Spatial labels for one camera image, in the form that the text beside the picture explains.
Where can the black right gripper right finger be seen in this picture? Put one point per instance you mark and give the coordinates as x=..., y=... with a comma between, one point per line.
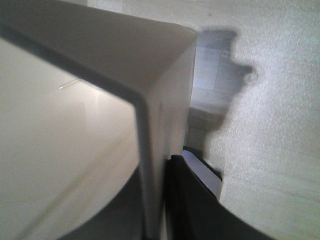
x=194, y=211

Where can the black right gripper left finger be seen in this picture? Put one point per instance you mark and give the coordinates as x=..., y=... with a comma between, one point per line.
x=121, y=219

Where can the white plastic trash bin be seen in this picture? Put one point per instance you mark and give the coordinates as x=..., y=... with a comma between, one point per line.
x=87, y=96

